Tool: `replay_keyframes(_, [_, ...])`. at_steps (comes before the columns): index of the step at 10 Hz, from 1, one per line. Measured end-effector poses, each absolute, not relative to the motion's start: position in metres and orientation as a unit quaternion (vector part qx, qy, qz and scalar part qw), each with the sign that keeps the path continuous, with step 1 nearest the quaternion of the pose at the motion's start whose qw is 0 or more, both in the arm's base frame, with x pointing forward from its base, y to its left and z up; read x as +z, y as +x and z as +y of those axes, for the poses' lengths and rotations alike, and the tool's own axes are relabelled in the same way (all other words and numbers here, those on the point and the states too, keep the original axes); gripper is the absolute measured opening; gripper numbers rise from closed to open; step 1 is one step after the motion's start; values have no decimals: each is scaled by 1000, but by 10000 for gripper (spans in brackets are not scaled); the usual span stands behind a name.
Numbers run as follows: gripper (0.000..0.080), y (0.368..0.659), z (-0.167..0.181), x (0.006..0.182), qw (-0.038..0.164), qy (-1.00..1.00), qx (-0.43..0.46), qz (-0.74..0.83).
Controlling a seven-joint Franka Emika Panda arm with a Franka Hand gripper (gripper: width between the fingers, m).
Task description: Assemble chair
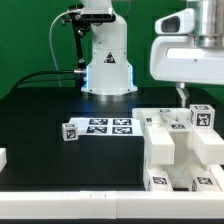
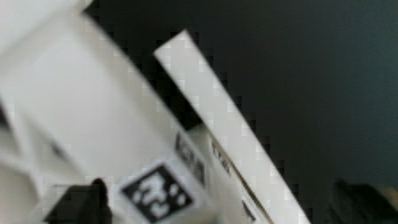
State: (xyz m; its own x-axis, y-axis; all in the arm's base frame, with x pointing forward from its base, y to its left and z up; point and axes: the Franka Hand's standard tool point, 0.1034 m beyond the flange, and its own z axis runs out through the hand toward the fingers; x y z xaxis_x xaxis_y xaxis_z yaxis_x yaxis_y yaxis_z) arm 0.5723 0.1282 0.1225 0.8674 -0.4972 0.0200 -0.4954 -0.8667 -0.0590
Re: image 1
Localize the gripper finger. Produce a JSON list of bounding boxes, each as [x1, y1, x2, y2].
[[176, 82, 190, 108]]

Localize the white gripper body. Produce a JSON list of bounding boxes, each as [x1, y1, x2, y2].
[[150, 7, 224, 85]]

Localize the small tagged cube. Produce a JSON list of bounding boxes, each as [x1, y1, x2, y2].
[[189, 104, 215, 129]]

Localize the long chair side piece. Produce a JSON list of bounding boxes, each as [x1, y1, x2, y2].
[[132, 108, 175, 165], [166, 107, 224, 166]]

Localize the white chair seat block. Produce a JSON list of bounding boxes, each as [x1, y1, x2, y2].
[[143, 149, 224, 192]]

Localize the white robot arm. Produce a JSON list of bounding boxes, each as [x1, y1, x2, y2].
[[80, 0, 224, 100]]

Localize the small white tagged block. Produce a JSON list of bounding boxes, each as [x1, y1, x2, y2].
[[62, 123, 78, 141]]

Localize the white left border block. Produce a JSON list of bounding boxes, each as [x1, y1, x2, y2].
[[0, 148, 7, 172]]

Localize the flat white tagged base plate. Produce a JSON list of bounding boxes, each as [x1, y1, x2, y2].
[[69, 117, 142, 136]]

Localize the black camera stand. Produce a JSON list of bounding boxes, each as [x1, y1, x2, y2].
[[62, 4, 116, 88]]

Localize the black cables on table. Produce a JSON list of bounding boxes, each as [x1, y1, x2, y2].
[[11, 69, 88, 93]]

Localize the grey cable on stand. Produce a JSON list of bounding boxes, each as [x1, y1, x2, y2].
[[48, 9, 82, 88]]

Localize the white front border rail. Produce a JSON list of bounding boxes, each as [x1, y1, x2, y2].
[[0, 191, 224, 219]]

